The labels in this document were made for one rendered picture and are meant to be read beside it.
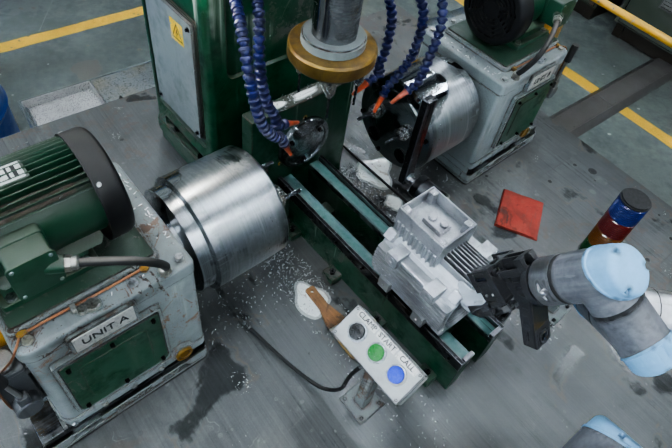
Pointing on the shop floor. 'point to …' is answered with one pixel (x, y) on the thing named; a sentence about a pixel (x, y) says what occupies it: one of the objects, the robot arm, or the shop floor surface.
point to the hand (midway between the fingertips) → (468, 303)
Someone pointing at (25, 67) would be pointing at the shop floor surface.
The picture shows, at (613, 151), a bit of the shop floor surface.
